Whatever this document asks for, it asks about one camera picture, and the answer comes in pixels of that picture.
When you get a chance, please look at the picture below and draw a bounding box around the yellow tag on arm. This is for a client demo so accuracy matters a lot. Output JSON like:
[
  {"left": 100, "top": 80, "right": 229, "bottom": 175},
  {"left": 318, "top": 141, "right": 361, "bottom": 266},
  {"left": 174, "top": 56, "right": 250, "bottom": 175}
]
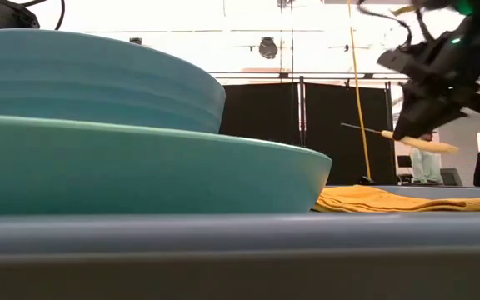
[{"left": 392, "top": 4, "right": 417, "bottom": 17}]

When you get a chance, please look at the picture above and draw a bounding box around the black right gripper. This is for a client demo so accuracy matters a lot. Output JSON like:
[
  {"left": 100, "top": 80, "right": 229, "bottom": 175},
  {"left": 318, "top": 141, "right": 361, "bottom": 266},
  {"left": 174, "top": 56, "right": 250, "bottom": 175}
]
[{"left": 376, "top": 17, "right": 480, "bottom": 142}]

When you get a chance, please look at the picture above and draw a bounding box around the round hanging black fixture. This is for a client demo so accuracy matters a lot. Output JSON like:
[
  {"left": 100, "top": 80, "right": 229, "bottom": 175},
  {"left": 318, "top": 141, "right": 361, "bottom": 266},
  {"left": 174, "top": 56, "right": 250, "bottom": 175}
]
[{"left": 258, "top": 36, "right": 279, "bottom": 60}]

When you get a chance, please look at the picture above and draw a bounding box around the yellow cloth napkin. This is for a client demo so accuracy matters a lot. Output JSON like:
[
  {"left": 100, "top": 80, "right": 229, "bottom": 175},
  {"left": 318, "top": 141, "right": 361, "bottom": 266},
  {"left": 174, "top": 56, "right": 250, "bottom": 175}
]
[{"left": 312, "top": 185, "right": 480, "bottom": 214}]

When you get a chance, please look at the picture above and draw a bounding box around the knife with yellow handle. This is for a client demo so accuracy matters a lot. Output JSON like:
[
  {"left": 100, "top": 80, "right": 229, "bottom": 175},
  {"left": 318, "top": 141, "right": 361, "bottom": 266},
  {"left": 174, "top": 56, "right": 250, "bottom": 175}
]
[{"left": 339, "top": 122, "right": 461, "bottom": 155}]

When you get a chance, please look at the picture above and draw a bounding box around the yellow hanging cable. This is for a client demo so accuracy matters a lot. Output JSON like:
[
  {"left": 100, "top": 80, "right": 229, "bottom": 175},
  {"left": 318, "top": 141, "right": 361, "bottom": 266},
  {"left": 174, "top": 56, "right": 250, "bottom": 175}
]
[{"left": 347, "top": 0, "right": 374, "bottom": 181}]

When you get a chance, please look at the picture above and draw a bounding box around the teal plate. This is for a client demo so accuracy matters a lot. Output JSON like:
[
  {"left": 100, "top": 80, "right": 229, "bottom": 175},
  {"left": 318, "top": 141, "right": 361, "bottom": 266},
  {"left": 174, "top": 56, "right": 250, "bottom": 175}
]
[{"left": 0, "top": 112, "right": 333, "bottom": 217}]

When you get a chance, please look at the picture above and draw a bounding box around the blue bowl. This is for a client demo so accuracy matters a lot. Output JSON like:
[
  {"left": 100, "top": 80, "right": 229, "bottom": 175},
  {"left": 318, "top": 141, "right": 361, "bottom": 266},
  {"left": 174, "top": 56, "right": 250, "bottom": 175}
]
[{"left": 0, "top": 27, "right": 227, "bottom": 134}]

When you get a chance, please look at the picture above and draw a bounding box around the blue plastic tray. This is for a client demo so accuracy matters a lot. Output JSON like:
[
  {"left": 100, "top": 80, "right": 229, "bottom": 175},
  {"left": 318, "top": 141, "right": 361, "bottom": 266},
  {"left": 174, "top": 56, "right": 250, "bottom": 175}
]
[{"left": 0, "top": 185, "right": 480, "bottom": 300}]

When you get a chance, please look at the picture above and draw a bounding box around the black curtain partition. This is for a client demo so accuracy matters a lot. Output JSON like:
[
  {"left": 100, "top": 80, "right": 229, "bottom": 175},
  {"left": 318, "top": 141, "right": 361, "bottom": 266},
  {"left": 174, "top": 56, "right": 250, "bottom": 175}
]
[{"left": 218, "top": 76, "right": 398, "bottom": 187}]

